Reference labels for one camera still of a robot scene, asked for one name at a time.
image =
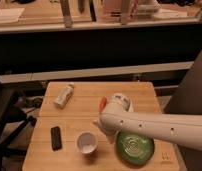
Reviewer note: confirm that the white paper sheet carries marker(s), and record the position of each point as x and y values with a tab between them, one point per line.
10	15

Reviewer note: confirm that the white ceramic cup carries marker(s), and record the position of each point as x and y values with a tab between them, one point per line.
86	143

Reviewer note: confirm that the orange carrot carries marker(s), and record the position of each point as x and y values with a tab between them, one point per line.
102	104

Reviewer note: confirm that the black office chair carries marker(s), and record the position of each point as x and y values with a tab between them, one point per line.
9	113

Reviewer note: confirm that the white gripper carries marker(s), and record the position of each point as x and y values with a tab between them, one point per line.
109	133

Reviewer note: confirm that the green ceramic bowl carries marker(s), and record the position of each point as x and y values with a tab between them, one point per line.
134	149

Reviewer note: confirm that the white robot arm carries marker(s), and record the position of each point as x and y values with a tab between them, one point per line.
184	130

